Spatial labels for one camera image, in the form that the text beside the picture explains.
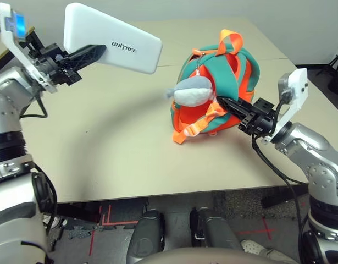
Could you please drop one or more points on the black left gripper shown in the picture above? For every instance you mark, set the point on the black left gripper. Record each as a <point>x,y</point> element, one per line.
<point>53,66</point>

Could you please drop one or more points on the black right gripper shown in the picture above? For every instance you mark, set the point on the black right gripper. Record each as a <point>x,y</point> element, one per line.
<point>258,118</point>

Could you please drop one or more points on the white Unitree pencil case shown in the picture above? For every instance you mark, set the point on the white Unitree pencil case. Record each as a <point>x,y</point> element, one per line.
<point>108,30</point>

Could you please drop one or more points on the orange and teal backpack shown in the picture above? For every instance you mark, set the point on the orange and teal backpack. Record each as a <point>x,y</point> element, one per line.
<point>190,115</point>

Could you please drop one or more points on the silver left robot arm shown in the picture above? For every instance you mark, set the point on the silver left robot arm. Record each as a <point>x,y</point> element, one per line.
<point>9,192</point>

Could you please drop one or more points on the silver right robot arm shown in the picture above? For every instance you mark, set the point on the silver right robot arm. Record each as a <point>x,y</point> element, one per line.
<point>317,154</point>

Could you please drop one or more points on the grey white plush shark charm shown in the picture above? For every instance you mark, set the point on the grey white plush shark charm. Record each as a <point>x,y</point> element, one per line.
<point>190,94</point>

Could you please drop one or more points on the black bag on floor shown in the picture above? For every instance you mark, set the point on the black bag on floor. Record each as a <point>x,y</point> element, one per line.
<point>337,85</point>

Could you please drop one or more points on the black tripod stand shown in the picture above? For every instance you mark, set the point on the black tripod stand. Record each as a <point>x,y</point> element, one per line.
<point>335,58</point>

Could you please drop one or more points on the dark grey robot right leg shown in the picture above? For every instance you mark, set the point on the dark grey robot right leg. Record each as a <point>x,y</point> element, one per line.
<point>212,228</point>

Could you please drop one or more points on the dark grey robot leg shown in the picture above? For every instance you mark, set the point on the dark grey robot leg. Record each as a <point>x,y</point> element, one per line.
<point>146,233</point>
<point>212,228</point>

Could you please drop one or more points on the white perforated shoe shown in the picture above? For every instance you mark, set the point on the white perforated shoe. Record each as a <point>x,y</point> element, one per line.
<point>252,246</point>

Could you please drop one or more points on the grey robot torso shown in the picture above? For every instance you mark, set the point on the grey robot torso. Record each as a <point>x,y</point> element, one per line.
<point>201,257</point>

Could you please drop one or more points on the beige trouser leg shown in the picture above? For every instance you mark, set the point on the beige trouser leg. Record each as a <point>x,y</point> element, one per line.
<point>276,258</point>

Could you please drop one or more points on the dark grey robot left leg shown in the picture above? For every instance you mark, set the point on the dark grey robot left leg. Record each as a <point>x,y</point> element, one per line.
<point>146,233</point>

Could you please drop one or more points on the small white floor object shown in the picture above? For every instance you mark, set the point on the small white floor object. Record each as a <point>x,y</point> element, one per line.
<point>52,221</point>

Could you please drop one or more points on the grey jagged foam piece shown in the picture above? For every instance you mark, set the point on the grey jagged foam piece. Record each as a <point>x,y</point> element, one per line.
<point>83,233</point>

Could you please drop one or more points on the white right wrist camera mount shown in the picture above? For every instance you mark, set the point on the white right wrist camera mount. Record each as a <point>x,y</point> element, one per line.
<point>298,88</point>

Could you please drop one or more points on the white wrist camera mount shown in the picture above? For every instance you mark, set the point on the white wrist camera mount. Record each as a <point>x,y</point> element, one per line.
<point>298,88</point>
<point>9,41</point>

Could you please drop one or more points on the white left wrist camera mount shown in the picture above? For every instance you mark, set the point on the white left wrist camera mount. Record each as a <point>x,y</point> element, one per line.
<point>9,41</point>

